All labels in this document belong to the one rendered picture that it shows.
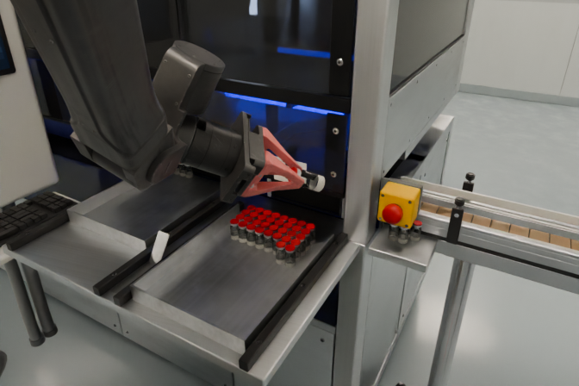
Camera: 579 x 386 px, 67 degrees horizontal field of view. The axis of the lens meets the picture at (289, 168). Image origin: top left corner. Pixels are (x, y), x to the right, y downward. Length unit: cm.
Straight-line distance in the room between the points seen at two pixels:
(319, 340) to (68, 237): 69
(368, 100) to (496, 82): 472
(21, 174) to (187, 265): 72
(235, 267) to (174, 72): 57
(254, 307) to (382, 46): 53
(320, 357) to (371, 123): 71
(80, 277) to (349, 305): 61
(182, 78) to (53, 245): 75
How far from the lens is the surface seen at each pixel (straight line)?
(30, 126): 150
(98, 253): 105
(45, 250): 112
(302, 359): 136
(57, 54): 28
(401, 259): 99
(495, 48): 547
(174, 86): 45
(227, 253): 97
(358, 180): 93
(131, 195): 125
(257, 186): 54
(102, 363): 205
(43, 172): 155
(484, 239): 105
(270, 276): 91
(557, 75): 550
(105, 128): 35
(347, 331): 119
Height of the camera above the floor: 147
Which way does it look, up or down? 26 degrees down
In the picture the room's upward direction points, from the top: straight up
